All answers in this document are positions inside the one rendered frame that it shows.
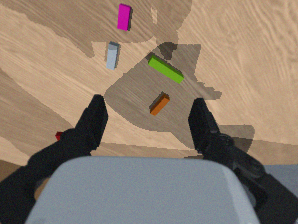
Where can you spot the red rod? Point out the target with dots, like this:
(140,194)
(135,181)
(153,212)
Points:
(58,135)

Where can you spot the magenta rectangular block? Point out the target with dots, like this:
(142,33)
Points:
(123,16)

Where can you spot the orange rod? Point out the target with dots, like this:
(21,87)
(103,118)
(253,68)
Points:
(159,104)

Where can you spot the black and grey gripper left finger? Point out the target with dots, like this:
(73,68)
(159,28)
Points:
(18,189)

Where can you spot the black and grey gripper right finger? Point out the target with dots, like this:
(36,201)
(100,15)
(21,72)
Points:
(275,204)

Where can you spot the lime green rod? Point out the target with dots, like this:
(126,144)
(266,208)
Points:
(165,69)

